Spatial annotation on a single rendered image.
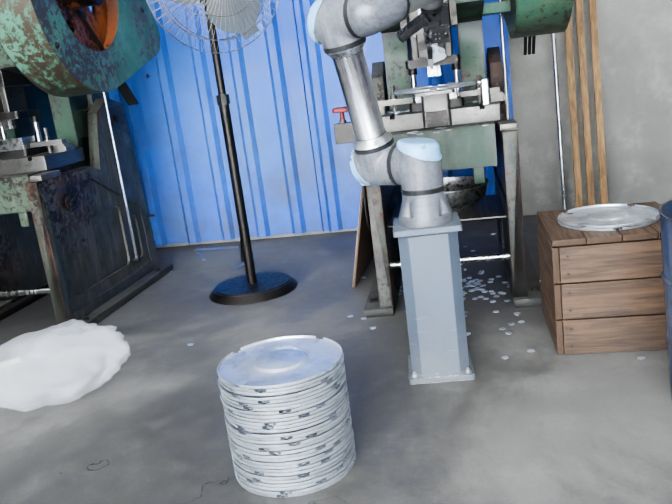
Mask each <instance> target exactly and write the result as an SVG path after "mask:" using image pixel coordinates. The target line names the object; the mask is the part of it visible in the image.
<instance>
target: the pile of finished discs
mask: <svg viewBox="0 0 672 504"><path fill-rule="evenodd" d="M566 213H567V214H566ZM566 213H563V212H562V213H561V214H559V215H558V223H559V225H561V226H563V227H566V228H569V229H574V230H582V231H616V229H614V228H620V229H619V230H627V229H633V228H639V227H643V226H647V225H650V224H653V223H655V222H657V221H658V220H659V218H660V214H659V212H658V210H657V209H656V208H653V207H649V206H644V205H636V204H635V206H631V207H630V206H627V204H602V205H592V206H584V207H579V208H574V209H570V210H567V212H566Z"/></svg>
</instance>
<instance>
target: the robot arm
mask: <svg viewBox="0 0 672 504"><path fill-rule="evenodd" d="M418 9H420V11H421V13H420V14H419V15H418V16H417V17H415V18H414V19H413V20H412V21H410V22H409V23H408V24H407V25H405V26H404V27H403V28H401V29H400V30H399V31H398V32H397V36H398V39H399V40H400V41H401V42H402V43H403V42H405V41H406V40H408V39H409V38H410V37H411V36H412V35H414V34H415V33H416V32H417V31H419V30H420V29H421V28H422V27H423V29H424V38H425V44H426V48H427V58H428V65H429V67H430V68H431V69H433V64H434V63H435V62H438V61H440V60H443V59H445V58H446V54H445V49H444V48H441V47H439V46H438V43H449V42H451V37H450V25H449V12H448V4H447V2H446V3H443V0H316V1H315V2H314V3H313V4H312V6H311V8H310V10H309V14H308V18H307V27H308V32H309V35H310V37H311V39H312V40H313V41H314V42H315V43H317V44H319V45H322V46H323V49H324V52H325V54H326V55H328V56H330V57H331V58H332V59H333V63H334V66H335V69H336V73H337V76H338V79H339V83H340V86H341V89H342V93H343V96H344V99H345V103H346V106H347V109H348V113H349V116H350V119H351V123H352V126H353V129H354V133H355V136H356V141H355V143H354V145H353V148H354V149H353V151H352V152H351V155H350V158H351V161H350V167H351V171H352V173H353V175H354V177H355V178H356V179H357V180H358V181H359V182H360V183H362V184H364V185H371V186H379V185H402V195H403V198H402V203H401V208H400V213H399V225H400V226H402V227H408V228H424V227H433V226H438V225H443V224H446V223H449V222H451V221H452V220H453V212H452V209H451V207H450V205H449V202H448V200H447V198H446V195H445V192H444V182H443V171H442V160H441V159H442V154H441V151H440V145H439V143H438V142H437V141H436V140H434V139H430V138H419V137H416V138H403V139H400V140H398V142H397V144H395V142H394V139H393V135H392V134H391V133H389V132H387V131H386V130H385V127H384V123H383V119H382V116H381V112H380V109H379V105H378V102H377V98H376V94H375V91H374V87H373V84H372V80H371V76H370V73H369V69H368V66H367V62H366V59H365V55H364V51H363V47H364V45H365V43H366V37H368V36H372V35H374V34H377V33H379V32H381V31H383V30H386V29H388V28H390V27H391V26H393V25H395V24H397V23H400V22H402V21H403V20H405V19H406V18H407V16H408V15H409V13H412V12H414V11H416V10H418ZM427 14H428V15H427ZM448 38H449V39H448Z"/></svg>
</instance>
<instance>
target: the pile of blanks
mask: <svg viewBox="0 0 672 504"><path fill-rule="evenodd" d="M218 386H219V388H220V389H221V395H222V396H221V395H220V398H221V401H222V403H223V408H224V412H225V414H224V417H225V422H226V427H227V432H228V439H229V444H230V449H231V454H232V459H233V464H234V472H235V476H236V479H237V481H238V483H239V484H240V485H241V486H242V487H243V488H244V489H246V490H247V491H249V492H251V493H254V494H257V495H260V496H265V497H273V498H281V497H282V496H285V497H284V498H287V497H297V496H302V495H307V494H311V493H314V492H317V491H320V490H323V489H325V488H327V487H329V486H331V485H333V484H335V483H337V482H338V481H340V480H341V479H342V478H344V477H345V476H346V475H347V474H348V473H349V472H350V471H351V469H352V468H353V466H354V464H355V461H354V460H356V450H355V441H354V431H353V428H352V419H351V415H350V406H349V399H348V396H349V394H348V388H347V379H346V371H345V364H344V353H343V356H342V359H341V361H340V362H339V363H338V364H337V365H336V366H335V367H334V368H333V369H332V370H330V371H328V372H327V373H325V374H323V375H321V376H319V377H317V378H314V379H312V380H309V381H306V382H303V383H299V384H295V385H291V386H286V387H280V388H271V389H246V388H239V387H237V386H238V385H237V386H231V385H229V384H227V383H225V382H223V381H222V380H221V379H220V378H218Z"/></svg>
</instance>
